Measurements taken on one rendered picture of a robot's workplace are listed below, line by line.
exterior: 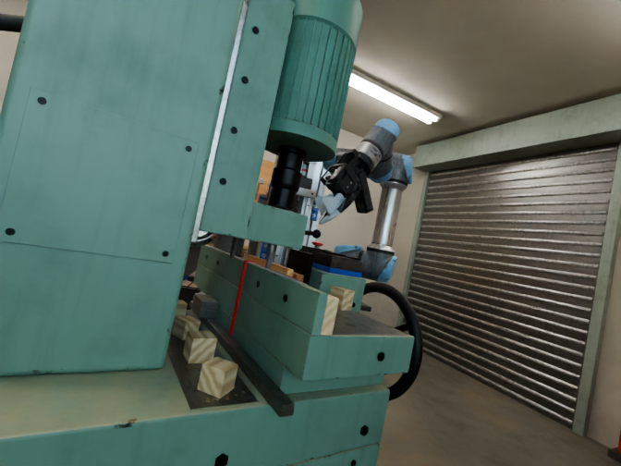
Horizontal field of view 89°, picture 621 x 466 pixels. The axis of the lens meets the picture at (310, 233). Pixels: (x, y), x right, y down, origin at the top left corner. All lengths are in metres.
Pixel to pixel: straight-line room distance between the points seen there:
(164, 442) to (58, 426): 0.10
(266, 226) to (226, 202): 0.10
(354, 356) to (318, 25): 0.57
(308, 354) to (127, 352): 0.24
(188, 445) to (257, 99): 0.49
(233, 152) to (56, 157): 0.23
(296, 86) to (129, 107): 0.28
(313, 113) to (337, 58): 0.12
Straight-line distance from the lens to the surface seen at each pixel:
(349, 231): 4.58
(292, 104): 0.61
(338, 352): 0.46
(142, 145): 0.47
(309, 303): 0.43
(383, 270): 1.29
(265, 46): 0.61
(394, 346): 0.53
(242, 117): 0.55
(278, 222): 0.60
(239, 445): 0.47
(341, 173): 0.81
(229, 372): 0.46
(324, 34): 0.68
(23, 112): 0.48
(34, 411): 0.44
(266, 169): 4.06
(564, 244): 3.58
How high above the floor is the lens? 1.01
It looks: 2 degrees up
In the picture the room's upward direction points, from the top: 12 degrees clockwise
